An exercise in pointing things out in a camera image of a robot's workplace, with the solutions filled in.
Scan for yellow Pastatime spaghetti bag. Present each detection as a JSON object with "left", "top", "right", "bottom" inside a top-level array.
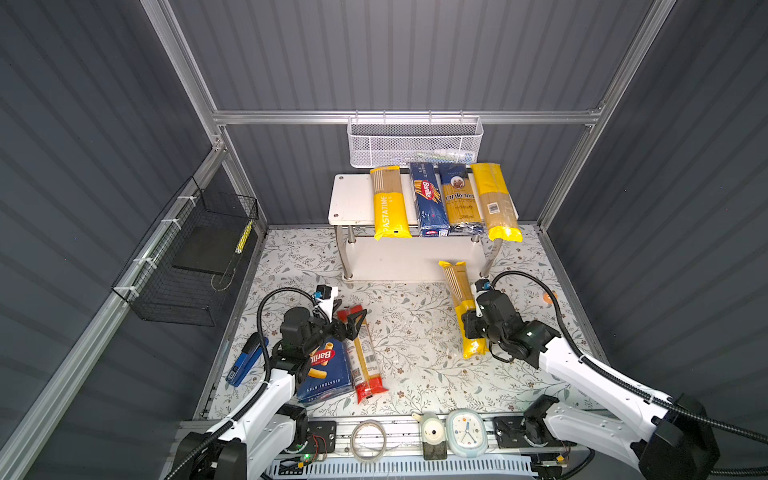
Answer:
[
  {"left": 370, "top": 166, "right": 412, "bottom": 240},
  {"left": 439, "top": 261, "right": 488, "bottom": 359}
]

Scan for yellow spaghetti bag with barcode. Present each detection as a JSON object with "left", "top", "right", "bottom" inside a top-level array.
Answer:
[{"left": 471, "top": 163, "right": 523, "bottom": 243}]

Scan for dark blue spaghetti bag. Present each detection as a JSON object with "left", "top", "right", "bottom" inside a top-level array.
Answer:
[{"left": 438, "top": 163, "right": 484, "bottom": 235}]

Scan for blue Barilla spaghetti box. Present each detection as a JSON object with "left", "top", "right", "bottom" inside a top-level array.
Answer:
[{"left": 409, "top": 163, "right": 450, "bottom": 237}]

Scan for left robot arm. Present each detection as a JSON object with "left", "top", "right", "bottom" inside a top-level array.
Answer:
[{"left": 165, "top": 285, "right": 367, "bottom": 479}]

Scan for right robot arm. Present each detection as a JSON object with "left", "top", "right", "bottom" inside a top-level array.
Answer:
[{"left": 462, "top": 278, "right": 767, "bottom": 479}]

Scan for white two-tier shelf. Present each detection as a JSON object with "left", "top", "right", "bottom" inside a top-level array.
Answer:
[{"left": 328, "top": 173, "right": 503, "bottom": 282}]

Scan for blue Barilla rigatoni box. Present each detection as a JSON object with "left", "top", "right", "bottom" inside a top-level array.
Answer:
[{"left": 296, "top": 339, "right": 354, "bottom": 405}]

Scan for blue stapler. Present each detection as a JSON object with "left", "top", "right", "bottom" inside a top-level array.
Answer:
[{"left": 225, "top": 333, "right": 263, "bottom": 387}]

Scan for orange round token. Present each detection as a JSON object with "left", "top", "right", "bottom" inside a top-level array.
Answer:
[{"left": 542, "top": 292, "right": 558, "bottom": 305}]

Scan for red-ended spaghetti bag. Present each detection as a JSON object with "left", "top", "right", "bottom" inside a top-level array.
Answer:
[{"left": 343, "top": 305, "right": 388, "bottom": 403}]

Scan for yellow marker pen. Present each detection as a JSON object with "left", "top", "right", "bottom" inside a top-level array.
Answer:
[{"left": 234, "top": 220, "right": 253, "bottom": 255}]

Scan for mint alarm clock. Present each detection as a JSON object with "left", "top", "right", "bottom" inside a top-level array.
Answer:
[{"left": 445, "top": 409, "right": 488, "bottom": 458}]

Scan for pens in white basket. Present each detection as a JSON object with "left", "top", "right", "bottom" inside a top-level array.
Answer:
[{"left": 416, "top": 149, "right": 477, "bottom": 165}]

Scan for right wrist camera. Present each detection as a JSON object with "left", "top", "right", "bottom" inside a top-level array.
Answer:
[{"left": 471, "top": 278, "right": 493, "bottom": 317}]

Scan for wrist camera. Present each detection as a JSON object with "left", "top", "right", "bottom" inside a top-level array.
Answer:
[
  {"left": 471, "top": 278, "right": 493, "bottom": 317},
  {"left": 314, "top": 285, "right": 339, "bottom": 318}
]

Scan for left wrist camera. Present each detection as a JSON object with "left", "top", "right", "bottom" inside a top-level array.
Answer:
[{"left": 314, "top": 285, "right": 339, "bottom": 318}]

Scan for black wire basket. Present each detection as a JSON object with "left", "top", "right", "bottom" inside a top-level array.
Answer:
[{"left": 113, "top": 181, "right": 260, "bottom": 327}]

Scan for white wire mesh basket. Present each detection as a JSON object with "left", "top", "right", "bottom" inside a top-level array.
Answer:
[{"left": 346, "top": 114, "right": 484, "bottom": 169}]

